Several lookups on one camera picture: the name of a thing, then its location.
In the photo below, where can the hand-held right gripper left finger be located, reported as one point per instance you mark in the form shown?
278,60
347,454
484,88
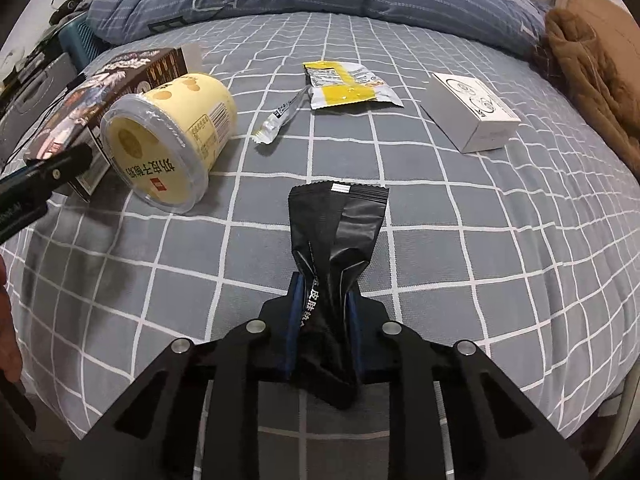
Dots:
296,310

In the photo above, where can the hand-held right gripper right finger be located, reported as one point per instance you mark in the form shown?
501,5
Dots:
353,320

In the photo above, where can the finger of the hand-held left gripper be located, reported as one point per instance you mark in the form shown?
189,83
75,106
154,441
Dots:
62,165

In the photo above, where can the brown snack box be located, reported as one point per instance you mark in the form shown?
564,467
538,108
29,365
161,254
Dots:
75,105

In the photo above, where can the black foil wrapper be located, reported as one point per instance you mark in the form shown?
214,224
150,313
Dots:
340,230

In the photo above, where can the yellow plastic cup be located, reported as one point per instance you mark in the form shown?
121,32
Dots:
190,110

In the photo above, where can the yellow white snack wrapper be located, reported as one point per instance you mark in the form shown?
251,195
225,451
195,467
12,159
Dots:
345,85

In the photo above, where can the person's left hand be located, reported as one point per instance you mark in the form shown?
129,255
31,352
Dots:
6,330

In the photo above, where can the gray suitcase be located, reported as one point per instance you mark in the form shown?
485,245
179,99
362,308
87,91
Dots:
45,80

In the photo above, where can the teal suitcase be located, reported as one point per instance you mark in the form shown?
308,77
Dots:
80,42

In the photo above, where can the pile of assorted clutter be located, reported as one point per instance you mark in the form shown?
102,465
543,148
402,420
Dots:
65,7

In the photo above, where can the small silver wrapper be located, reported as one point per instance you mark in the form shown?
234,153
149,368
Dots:
275,122

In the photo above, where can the white cardboard box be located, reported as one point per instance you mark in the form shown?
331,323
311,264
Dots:
480,125

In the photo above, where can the brown jacket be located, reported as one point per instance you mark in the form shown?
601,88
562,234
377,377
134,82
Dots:
590,75

